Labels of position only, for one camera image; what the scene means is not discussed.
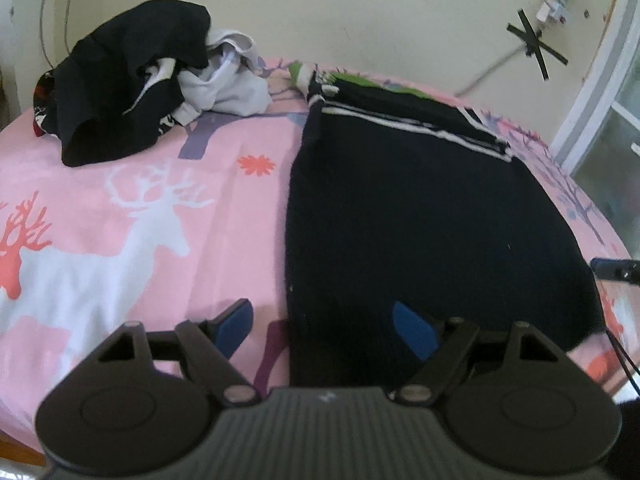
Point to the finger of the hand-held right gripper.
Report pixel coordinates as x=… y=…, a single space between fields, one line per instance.
x=615 y=268

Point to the dark knit sweater green stripes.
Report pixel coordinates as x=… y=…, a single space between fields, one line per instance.
x=425 y=210

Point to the black tape cross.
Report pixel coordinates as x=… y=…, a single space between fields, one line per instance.
x=537 y=42

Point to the black patterned garment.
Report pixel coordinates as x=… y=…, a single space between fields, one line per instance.
x=115 y=60

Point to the white window frame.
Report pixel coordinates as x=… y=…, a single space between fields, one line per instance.
x=595 y=90

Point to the white garment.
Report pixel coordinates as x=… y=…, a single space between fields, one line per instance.
x=225 y=90

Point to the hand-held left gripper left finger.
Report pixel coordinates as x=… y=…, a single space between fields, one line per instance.
x=232 y=327

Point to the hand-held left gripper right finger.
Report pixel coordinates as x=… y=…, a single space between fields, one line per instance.
x=415 y=330

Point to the pink printed bed sheet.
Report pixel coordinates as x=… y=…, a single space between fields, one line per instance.
x=125 y=270

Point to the window glass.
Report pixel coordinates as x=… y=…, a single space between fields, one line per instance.
x=615 y=170

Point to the white plug adapter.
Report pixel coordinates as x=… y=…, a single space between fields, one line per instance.
x=550 y=12

